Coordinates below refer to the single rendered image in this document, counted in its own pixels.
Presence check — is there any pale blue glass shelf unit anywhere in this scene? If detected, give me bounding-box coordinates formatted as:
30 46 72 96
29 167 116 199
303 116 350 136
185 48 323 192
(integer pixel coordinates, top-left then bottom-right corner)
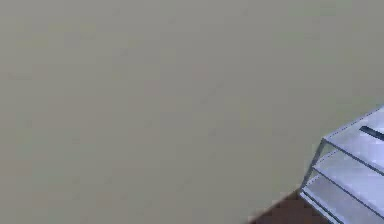
298 105 384 224

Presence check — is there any flat black bar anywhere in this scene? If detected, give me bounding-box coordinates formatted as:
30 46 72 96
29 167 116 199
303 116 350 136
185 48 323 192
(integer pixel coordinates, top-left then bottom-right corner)
359 125 384 142

